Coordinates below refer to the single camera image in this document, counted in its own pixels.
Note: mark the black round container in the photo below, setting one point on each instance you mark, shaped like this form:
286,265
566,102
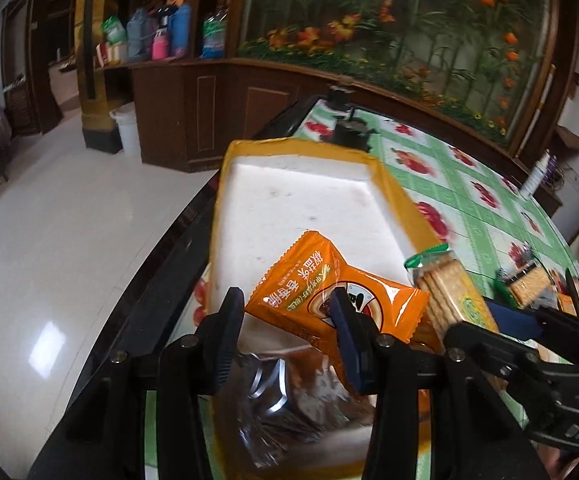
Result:
342,96
352,132

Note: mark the white spray bottle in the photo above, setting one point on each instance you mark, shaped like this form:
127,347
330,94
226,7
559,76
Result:
534,180

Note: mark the green packet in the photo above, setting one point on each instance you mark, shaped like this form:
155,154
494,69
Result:
114,31

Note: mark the small orange snack packet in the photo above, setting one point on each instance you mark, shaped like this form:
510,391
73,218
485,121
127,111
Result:
567,304

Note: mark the white plastic bucket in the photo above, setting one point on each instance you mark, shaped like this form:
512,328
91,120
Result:
128,130

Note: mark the glass flower display case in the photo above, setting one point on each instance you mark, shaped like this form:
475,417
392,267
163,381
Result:
394,35

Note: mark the grey-blue jug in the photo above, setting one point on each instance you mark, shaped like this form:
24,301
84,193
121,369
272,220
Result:
140,35

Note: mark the golden pillar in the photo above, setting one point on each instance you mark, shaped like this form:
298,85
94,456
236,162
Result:
94,60

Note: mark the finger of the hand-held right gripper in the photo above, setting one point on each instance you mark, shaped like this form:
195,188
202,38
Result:
474,340
514,317

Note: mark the purple spray can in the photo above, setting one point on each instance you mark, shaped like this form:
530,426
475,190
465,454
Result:
553,172

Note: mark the red and white box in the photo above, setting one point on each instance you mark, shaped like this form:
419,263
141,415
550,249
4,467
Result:
106,54

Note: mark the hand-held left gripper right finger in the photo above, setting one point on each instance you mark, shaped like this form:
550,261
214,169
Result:
342,340

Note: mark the small cracker packet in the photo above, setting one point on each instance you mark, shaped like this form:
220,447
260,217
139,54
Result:
529,282

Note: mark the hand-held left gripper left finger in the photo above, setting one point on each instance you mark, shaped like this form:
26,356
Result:
227,340

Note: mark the pink bottle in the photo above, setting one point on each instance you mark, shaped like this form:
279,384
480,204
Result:
161,46

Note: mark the yellow-taped white foam box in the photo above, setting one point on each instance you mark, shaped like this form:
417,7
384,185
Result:
294,210

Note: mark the green-label cracker packet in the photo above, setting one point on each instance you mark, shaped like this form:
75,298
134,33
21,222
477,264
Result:
449,285

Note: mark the green fruit-print tablecloth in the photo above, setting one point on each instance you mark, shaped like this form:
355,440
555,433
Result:
469,210

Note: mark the silver transparent snack packet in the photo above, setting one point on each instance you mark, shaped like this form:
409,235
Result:
279,410

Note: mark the blue thermos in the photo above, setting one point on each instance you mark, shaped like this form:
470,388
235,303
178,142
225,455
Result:
182,30

